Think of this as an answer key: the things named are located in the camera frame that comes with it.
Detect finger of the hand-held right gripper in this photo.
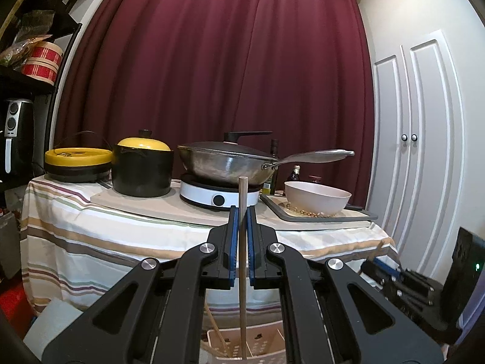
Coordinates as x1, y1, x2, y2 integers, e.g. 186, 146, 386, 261
373, 257, 436, 287
359, 260, 434, 312

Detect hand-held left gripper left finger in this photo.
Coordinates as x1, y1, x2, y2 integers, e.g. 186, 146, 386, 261
42, 205, 239, 364

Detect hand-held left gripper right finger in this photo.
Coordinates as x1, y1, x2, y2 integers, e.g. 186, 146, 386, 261
247, 205, 444, 364

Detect wooden chopstick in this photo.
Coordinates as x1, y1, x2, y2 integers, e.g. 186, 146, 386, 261
238, 177, 249, 361
204, 301, 230, 358
363, 241, 384, 271

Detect pink plastic utensil basket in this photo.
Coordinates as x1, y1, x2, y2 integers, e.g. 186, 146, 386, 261
201, 320, 290, 364

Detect grey tray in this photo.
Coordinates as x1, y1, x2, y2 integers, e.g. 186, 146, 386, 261
259, 193, 380, 222

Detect white induction cooker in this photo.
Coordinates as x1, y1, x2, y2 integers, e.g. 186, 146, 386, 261
179, 174, 262, 211

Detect beaded trivet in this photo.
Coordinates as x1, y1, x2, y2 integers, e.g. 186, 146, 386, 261
284, 202, 343, 218

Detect steel wok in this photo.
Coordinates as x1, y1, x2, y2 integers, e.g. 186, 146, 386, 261
176, 142, 356, 191

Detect beige bowl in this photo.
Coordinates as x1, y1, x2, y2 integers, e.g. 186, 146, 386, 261
284, 181, 353, 216

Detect black pot with yellow lid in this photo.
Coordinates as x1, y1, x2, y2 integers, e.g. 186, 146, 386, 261
111, 130, 175, 198

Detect striped tablecloth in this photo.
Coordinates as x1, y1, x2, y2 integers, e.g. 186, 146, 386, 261
21, 176, 398, 330

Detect white wardrobe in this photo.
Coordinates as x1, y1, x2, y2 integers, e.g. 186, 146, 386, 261
366, 28, 468, 281

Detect maroon curtain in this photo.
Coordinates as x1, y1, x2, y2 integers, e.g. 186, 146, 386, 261
55, 0, 377, 201

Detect flat black pan yellow lid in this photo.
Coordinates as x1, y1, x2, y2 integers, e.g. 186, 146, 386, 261
44, 148, 113, 183

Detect red bag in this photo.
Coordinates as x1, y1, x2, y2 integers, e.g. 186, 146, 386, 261
0, 276, 28, 313

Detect black air fryer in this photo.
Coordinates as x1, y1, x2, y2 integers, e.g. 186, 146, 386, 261
0, 99, 35, 177

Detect red striped round box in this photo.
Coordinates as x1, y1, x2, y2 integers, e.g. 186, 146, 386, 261
22, 41, 64, 84

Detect black shelf unit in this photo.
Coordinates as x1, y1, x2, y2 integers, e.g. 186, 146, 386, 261
0, 0, 83, 243

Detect snack packets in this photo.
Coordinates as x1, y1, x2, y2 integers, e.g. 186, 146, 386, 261
0, 11, 57, 69

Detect wok lid with black handle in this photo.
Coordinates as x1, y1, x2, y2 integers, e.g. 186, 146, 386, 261
178, 131, 279, 156

